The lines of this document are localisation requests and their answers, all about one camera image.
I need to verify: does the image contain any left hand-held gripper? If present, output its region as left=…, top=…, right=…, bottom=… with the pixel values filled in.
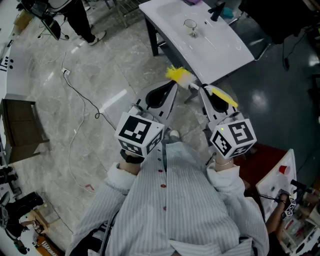
left=114, top=81, right=179, bottom=158

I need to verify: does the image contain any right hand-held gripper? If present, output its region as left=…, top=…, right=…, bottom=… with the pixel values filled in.
left=198, top=84, right=258, bottom=160

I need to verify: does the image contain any person's right forearm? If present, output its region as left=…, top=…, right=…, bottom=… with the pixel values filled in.
left=214, top=153, right=235, bottom=174

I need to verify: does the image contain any person's left forearm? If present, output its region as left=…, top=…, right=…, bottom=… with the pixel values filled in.
left=118, top=149, right=145, bottom=176

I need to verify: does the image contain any white ceramic sink basin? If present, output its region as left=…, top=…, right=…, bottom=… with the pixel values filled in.
left=138, top=0, right=255, bottom=85

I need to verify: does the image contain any black wristband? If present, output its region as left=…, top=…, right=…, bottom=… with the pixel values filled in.
left=119, top=149, right=142, bottom=165

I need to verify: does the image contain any reddish brown wooden cabinet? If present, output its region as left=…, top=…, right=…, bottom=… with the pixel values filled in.
left=234, top=142, right=289, bottom=192

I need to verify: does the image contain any black faucet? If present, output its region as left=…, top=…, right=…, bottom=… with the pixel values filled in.
left=207, top=1, right=226, bottom=22

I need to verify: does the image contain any person's striped white shirt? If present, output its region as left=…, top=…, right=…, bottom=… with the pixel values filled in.
left=66, top=141, right=270, bottom=256

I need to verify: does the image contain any dark brown wooden stool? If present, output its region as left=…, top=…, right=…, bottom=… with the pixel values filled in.
left=0, top=98, right=50, bottom=164

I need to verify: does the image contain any dark sink stand frame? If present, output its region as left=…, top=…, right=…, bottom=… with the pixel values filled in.
left=144, top=13, right=201, bottom=104

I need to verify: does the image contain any black power strip cable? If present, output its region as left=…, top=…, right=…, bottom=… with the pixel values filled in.
left=62, top=72, right=118, bottom=131

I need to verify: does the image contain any white floor cable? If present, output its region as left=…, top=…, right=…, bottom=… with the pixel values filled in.
left=66, top=98, right=96, bottom=194

